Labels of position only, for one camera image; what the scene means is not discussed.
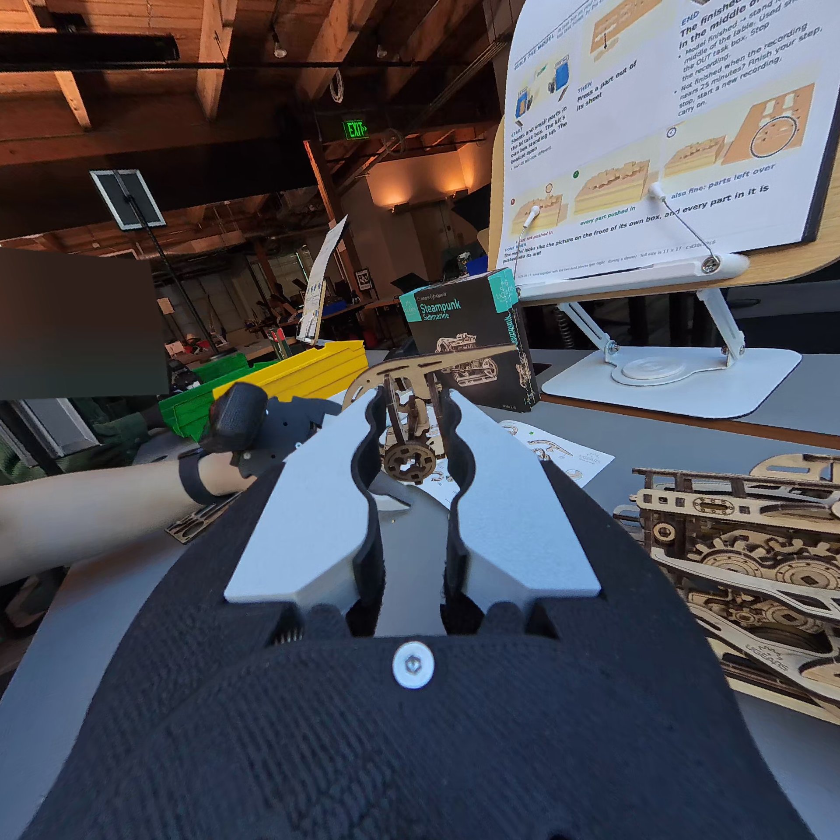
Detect white paper on stand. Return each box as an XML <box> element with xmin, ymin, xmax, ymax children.
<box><xmin>295</xmin><ymin>215</ymin><xmax>350</xmax><ymax>347</ymax></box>

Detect large wooden model assembly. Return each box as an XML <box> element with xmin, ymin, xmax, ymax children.
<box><xmin>613</xmin><ymin>453</ymin><xmax>840</xmax><ymax>726</ymax></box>

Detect person's left hand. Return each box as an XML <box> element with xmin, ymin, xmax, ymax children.
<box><xmin>211</xmin><ymin>451</ymin><xmax>259</xmax><ymax>497</ymax></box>

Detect white assembly booklet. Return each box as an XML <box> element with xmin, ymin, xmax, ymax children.
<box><xmin>387</xmin><ymin>420</ymin><xmax>616</xmax><ymax>514</ymax></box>

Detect round wooden wheel part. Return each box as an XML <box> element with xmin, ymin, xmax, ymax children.
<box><xmin>382</xmin><ymin>443</ymin><xmax>438</xmax><ymax>487</ymax></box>

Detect small wooden model assembly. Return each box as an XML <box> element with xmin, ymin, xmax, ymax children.
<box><xmin>341</xmin><ymin>344</ymin><xmax>521</xmax><ymax>488</ymax></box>

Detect green plastic bin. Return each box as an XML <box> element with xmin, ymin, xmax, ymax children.
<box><xmin>157</xmin><ymin>352</ymin><xmax>266</xmax><ymax>442</ymax></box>

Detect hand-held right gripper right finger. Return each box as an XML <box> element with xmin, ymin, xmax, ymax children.
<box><xmin>438</xmin><ymin>387</ymin><xmax>602</xmax><ymax>636</ymax></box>

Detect person's left forearm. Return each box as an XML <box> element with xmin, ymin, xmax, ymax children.
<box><xmin>0</xmin><ymin>459</ymin><xmax>198</xmax><ymax>587</ymax></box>

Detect rectangular light panel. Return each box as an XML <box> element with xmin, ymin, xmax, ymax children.
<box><xmin>89</xmin><ymin>169</ymin><xmax>167</xmax><ymax>232</ymax></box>

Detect wooden parts sheet oblong cutouts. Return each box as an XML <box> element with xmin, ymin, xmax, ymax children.
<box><xmin>164</xmin><ymin>491</ymin><xmax>245</xmax><ymax>546</ymax></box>

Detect book stand with white base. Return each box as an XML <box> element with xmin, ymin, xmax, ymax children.
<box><xmin>487</xmin><ymin>118</ymin><xmax>840</xmax><ymax>421</ymax></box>

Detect yellow plastic bin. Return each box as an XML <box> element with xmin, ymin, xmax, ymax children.
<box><xmin>211</xmin><ymin>339</ymin><xmax>368</xmax><ymax>421</ymax></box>

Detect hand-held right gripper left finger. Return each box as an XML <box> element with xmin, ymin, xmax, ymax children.
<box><xmin>223</xmin><ymin>387</ymin><xmax>388</xmax><ymax>636</ymax></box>

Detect black teal model kit box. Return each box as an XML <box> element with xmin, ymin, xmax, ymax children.
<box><xmin>398</xmin><ymin>268</ymin><xmax>543</xmax><ymax>416</ymax></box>

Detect printed instruction sheet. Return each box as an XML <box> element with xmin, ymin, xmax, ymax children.
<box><xmin>497</xmin><ymin>0</ymin><xmax>840</xmax><ymax>284</ymax></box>

